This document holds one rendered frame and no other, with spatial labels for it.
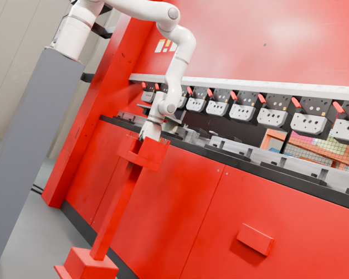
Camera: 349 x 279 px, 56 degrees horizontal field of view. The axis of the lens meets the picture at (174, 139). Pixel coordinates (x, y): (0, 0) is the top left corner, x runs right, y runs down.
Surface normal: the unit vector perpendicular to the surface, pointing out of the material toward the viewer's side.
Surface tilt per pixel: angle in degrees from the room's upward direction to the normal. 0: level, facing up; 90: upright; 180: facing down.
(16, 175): 90
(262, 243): 90
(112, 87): 90
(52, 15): 90
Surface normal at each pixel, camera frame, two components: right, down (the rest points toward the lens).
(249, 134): -0.72, -0.34
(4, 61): 0.50, 0.15
